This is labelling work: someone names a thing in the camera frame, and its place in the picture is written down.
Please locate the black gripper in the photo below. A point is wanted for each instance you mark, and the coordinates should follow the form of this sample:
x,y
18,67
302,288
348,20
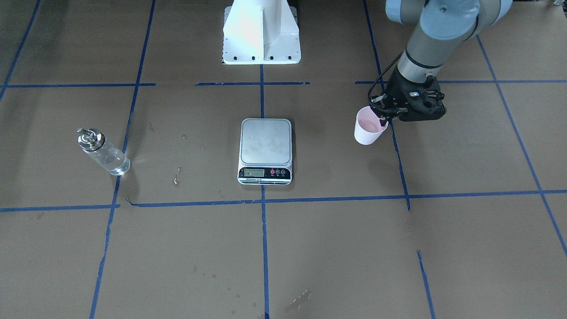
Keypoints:
x,y
397,91

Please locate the pink plastic cup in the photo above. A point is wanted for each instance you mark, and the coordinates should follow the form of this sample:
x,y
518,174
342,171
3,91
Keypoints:
x,y
367,129

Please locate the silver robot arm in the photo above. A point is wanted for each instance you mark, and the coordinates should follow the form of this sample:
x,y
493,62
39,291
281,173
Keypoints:
x,y
440,27

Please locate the silver digital kitchen scale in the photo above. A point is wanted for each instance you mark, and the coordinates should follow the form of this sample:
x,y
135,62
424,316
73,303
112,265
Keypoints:
x,y
265,152

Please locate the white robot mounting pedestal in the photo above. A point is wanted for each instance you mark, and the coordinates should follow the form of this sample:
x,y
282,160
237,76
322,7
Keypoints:
x,y
261,32

